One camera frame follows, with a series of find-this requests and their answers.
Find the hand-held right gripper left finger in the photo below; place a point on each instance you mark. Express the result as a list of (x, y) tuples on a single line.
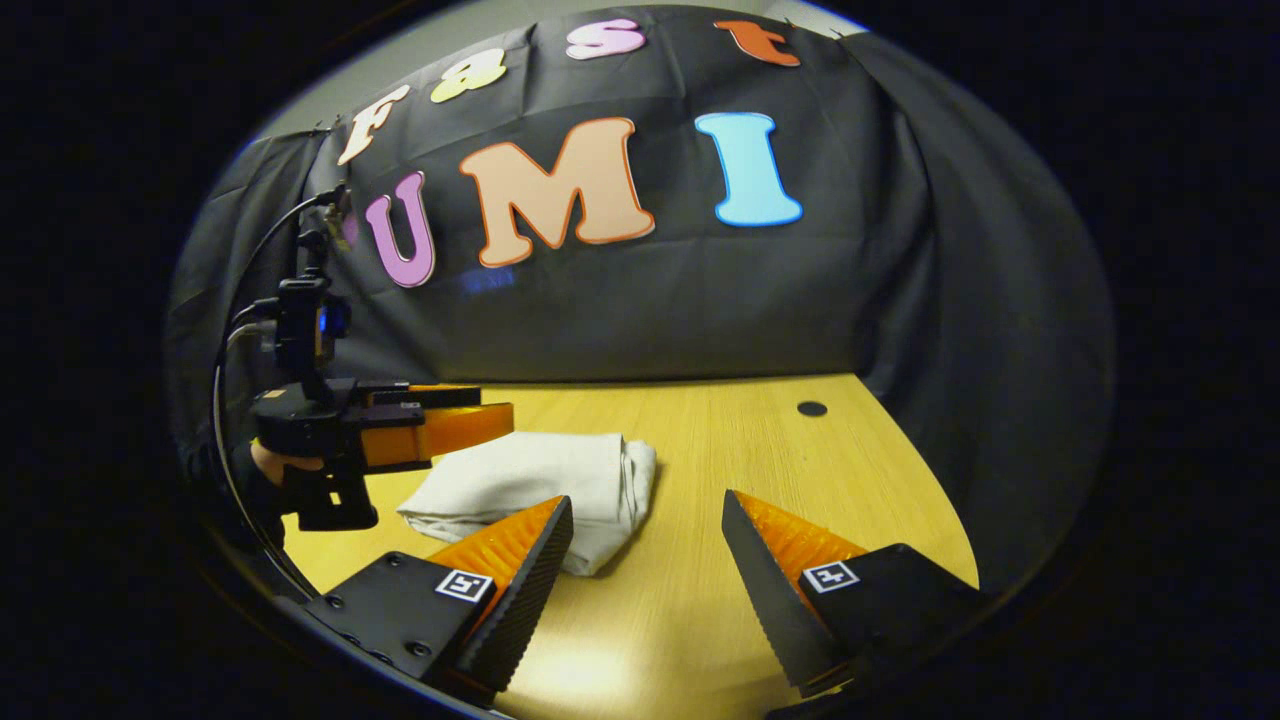
[(520, 600)]

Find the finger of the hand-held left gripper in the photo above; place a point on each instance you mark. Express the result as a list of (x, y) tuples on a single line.
[(440, 396), (450, 432)]

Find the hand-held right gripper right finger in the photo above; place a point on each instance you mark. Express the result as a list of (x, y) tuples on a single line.
[(770, 590)]

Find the white jeans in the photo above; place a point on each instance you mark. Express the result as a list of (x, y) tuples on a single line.
[(530, 475)]

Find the black backdrop cloth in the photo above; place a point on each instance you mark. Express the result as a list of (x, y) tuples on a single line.
[(750, 300)]

